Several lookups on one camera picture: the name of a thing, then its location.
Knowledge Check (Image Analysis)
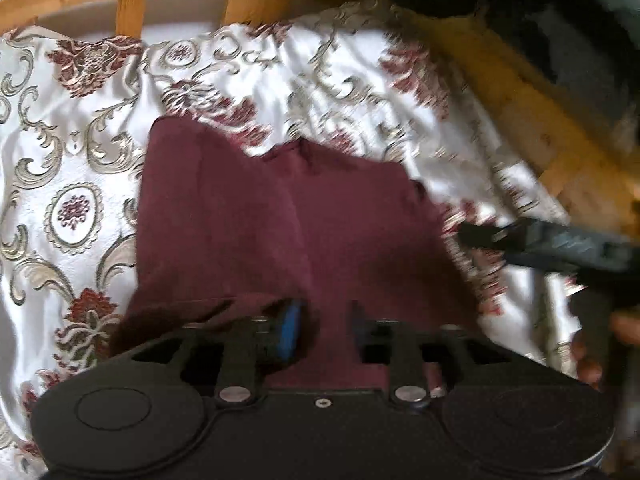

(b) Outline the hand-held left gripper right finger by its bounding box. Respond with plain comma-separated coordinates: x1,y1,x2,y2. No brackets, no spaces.
350,301,508,408

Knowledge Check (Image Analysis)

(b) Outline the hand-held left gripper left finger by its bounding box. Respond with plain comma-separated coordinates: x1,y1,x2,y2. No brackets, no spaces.
129,299,304,407

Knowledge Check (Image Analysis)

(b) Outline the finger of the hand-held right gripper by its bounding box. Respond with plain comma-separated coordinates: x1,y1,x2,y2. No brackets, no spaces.
457,220,533,256

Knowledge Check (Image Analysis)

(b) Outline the maroon long-sleeve shirt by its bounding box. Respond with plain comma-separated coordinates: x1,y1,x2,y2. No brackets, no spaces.
109,115,482,392

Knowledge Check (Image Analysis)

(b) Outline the person's right hand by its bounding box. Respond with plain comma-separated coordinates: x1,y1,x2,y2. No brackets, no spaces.
570,309,640,393

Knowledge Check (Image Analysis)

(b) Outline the grey cloth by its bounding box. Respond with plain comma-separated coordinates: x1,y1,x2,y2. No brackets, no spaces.
520,0,640,111

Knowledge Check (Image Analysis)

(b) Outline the floral satin bedspread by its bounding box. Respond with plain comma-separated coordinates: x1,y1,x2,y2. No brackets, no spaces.
0,0,601,466

